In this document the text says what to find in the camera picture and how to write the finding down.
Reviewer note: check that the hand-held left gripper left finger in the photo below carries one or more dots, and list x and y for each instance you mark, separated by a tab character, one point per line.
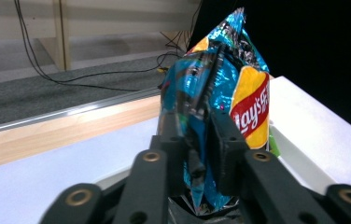
173	161

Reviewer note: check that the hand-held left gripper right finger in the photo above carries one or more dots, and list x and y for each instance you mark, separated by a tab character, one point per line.
226	143

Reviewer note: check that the green seaweed snack packet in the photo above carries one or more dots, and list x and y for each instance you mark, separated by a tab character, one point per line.
274	147

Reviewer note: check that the blue potato chips bag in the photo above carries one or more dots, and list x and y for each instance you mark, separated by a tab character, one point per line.
195	77

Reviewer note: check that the white plastic tray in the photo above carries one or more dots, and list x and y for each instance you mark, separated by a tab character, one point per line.
307	130

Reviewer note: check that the small yellow plug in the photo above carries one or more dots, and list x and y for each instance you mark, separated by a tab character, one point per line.
161	70

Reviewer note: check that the black curtain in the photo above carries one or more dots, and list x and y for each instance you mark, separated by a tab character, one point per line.
320	37

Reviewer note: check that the pale wooden cabinet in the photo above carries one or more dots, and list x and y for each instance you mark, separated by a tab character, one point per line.
102	21

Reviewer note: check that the aluminium rail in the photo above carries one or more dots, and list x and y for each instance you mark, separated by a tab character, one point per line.
55	113

